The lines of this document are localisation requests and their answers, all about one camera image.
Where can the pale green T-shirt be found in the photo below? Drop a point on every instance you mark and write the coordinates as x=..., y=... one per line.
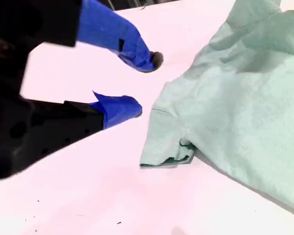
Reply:
x=223, y=110

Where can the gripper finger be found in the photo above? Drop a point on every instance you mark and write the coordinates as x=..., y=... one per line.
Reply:
x=117, y=110
x=112, y=31

